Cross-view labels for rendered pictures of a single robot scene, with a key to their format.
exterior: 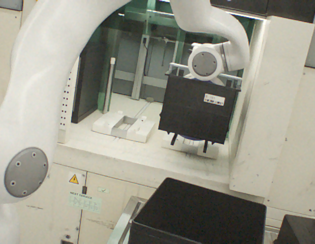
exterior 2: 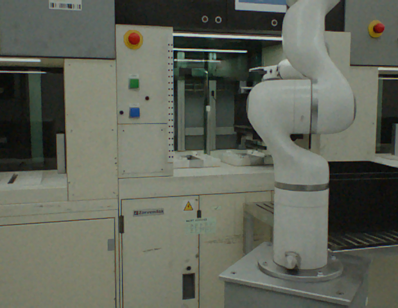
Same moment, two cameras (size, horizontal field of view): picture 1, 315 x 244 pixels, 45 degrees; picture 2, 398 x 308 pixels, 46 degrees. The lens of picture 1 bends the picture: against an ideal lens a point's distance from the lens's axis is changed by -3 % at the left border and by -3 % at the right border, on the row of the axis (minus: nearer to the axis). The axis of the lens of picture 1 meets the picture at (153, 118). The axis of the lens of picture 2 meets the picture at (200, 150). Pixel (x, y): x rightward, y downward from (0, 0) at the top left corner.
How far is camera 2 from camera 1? 0.95 m
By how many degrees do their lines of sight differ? 25
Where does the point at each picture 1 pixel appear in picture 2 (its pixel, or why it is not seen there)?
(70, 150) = (181, 179)
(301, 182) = (361, 154)
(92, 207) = (208, 228)
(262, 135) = not seen: hidden behind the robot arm
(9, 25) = (105, 74)
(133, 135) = (209, 162)
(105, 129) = (183, 163)
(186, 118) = not seen: hidden behind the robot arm
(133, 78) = not seen: hidden behind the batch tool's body
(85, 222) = (203, 246)
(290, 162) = (350, 140)
